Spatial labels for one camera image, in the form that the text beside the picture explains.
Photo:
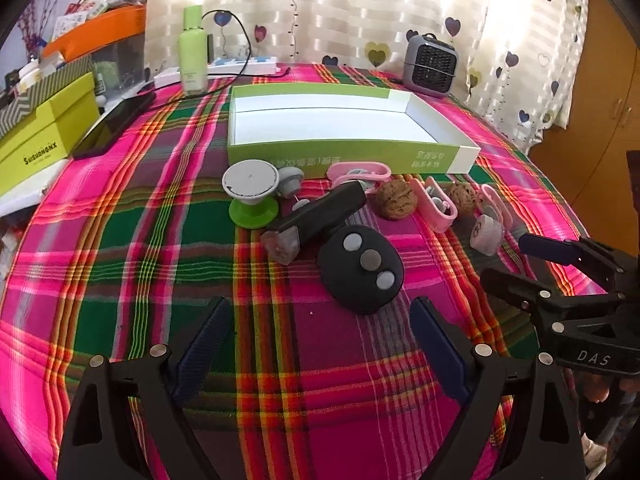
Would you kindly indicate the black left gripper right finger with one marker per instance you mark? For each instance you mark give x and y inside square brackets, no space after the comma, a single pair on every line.
[542,440]

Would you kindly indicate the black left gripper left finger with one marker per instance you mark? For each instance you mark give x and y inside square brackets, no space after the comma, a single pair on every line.
[100,441]

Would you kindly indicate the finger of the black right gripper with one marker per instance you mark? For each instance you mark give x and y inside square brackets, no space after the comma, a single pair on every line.
[565,252]
[520,294]

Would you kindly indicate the pink clip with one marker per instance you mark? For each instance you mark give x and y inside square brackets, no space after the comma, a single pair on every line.
[370,173]
[433,205]
[488,201]

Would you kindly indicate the small brown walnut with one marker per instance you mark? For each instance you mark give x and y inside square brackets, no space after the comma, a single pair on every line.
[463,195]

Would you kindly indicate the large brown walnut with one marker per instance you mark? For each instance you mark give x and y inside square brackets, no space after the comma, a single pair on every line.
[395,200]

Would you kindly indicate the black oval three-button remote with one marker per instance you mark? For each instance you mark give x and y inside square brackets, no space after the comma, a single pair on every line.
[360,269]

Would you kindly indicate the black bar with clear end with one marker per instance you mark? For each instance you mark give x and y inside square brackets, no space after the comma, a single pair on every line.
[285,237]

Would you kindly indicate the small grey round knob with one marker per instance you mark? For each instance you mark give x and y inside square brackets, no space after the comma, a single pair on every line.
[290,181]

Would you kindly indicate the white disc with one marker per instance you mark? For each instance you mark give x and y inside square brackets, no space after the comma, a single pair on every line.
[251,184]

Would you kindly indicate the wooden cabinet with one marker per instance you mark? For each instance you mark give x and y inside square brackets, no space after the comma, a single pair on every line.
[586,161]

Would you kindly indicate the plaid pink green tablecloth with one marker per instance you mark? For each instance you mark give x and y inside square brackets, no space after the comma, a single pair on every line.
[127,247]

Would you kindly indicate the heart-pattern curtain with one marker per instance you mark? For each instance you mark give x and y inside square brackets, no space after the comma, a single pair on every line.
[517,59]

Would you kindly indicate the grey mini space heater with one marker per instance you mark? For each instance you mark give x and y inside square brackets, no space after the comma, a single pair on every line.
[429,65]

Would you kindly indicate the green white shallow box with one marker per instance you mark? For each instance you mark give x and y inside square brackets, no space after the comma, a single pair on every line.
[314,126]

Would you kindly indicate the black smartphone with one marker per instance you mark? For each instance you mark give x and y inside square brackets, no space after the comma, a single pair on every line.
[104,134]

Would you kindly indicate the yellow-green shoe box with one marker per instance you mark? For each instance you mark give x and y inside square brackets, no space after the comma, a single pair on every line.
[49,133]

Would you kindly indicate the striped patterned box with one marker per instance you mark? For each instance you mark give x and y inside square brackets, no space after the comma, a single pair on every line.
[28,101]

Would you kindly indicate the white blue power strip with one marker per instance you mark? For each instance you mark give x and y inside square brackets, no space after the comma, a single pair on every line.
[226,67]

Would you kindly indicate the green lotion bottle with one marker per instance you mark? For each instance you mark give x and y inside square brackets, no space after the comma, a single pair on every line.
[192,51]

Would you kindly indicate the orange storage bin lid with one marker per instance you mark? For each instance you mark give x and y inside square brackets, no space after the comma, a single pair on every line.
[107,28]

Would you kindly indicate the red dried flower branches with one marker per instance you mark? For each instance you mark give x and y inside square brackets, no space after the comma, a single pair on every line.
[33,23]

